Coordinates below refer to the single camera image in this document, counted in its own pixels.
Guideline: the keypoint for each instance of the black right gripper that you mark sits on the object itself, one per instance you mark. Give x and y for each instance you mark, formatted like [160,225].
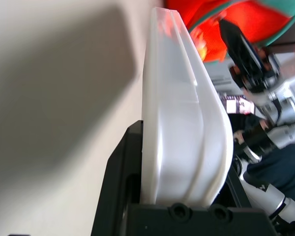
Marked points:
[258,78]

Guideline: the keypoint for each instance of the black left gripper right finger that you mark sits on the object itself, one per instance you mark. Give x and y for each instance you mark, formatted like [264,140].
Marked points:
[232,194]

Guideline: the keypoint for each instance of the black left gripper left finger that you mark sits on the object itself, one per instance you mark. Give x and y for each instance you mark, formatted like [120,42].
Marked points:
[113,184]

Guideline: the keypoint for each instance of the orange and green backpack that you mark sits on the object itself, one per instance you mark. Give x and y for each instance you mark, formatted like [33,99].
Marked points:
[255,22]

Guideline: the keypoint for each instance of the white plastic pencil case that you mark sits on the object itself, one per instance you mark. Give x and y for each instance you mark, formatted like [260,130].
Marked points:
[177,123]

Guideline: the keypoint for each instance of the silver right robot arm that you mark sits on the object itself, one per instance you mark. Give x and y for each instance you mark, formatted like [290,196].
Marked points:
[285,118]

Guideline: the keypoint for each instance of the bystander dark blue trouser leg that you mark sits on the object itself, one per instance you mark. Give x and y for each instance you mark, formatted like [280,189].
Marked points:
[285,167]

